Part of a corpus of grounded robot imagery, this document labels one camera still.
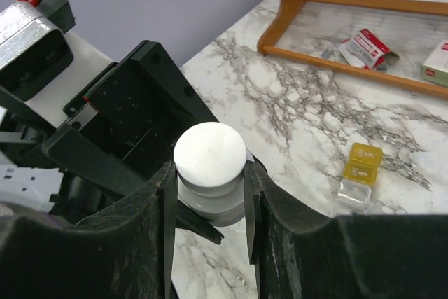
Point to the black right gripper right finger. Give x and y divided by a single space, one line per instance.
298 252

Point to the yellow clear pill organizer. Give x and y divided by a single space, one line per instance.
358 179

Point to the red white staple box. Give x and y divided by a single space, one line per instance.
367 51

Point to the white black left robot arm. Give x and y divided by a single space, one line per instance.
35 181

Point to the orange wooden shelf rack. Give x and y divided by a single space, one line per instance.
400 24

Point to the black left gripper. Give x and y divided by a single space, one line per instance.
144 104

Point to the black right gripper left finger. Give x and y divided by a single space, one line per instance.
123 251

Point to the green stapler box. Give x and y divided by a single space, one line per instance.
435 68

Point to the grey staple strip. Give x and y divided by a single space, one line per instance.
326 54

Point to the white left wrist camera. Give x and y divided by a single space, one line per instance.
44 65

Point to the white pill bottle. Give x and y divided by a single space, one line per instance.
210 159

